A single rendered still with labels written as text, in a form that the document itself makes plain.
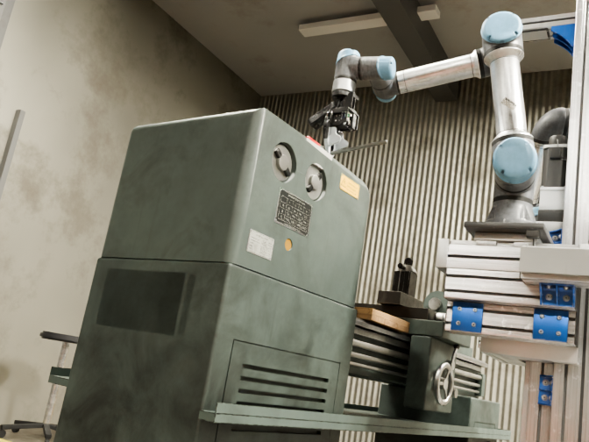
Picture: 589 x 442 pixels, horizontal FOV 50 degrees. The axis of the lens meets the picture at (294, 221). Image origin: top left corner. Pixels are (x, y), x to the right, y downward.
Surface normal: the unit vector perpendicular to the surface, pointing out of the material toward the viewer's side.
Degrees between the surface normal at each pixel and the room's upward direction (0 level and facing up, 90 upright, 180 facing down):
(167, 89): 90
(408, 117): 90
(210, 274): 90
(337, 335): 90
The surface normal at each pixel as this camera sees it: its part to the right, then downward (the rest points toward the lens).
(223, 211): -0.56, -0.29
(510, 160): -0.31, -0.15
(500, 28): -0.30, -0.40
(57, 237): 0.87, 0.03
